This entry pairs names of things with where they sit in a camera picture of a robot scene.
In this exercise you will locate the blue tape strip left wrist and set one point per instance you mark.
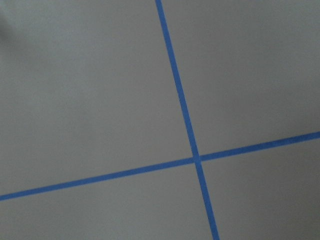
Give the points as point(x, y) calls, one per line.
point(187, 121)

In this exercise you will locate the blue tape cross strip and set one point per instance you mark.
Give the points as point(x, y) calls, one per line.
point(162, 166)

